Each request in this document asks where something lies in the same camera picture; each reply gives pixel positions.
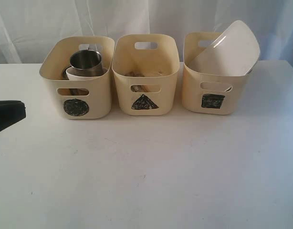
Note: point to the steel mug wire handle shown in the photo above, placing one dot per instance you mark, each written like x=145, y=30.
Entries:
x=87, y=63

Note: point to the cream bin with square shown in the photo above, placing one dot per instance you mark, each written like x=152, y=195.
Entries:
x=202, y=93

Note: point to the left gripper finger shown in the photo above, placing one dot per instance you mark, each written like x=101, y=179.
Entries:
x=11, y=112

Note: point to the white round bowl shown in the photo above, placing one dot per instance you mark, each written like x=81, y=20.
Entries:
x=72, y=77

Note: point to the wooden chopstick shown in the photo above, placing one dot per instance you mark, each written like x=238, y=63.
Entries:
x=142, y=88

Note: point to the white curtain backdrop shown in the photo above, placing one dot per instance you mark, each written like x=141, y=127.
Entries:
x=30, y=28

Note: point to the cream bin with triangle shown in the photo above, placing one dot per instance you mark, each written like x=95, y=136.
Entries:
x=156, y=57

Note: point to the steel table knife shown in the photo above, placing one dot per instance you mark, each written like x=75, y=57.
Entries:
x=135, y=88

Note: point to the stainless steel bowl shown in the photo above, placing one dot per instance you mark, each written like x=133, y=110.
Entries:
x=64, y=74

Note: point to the cream bin with circle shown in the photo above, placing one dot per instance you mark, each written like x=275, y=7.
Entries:
x=98, y=102

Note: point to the white square plate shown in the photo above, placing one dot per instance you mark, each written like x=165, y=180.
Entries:
x=231, y=56

